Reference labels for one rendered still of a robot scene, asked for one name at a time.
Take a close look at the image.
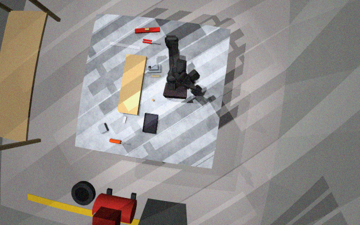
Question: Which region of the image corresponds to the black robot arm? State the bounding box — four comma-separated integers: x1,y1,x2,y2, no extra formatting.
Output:
164,35,200,91

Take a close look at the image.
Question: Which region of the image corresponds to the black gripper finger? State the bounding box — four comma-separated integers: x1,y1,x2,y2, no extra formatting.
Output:
181,75,197,89
193,86,204,96

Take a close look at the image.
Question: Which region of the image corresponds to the orange-handled awl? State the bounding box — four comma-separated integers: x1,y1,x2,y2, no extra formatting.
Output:
109,138,126,144

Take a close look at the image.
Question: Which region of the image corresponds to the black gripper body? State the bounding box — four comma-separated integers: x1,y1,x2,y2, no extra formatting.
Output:
177,72,199,94

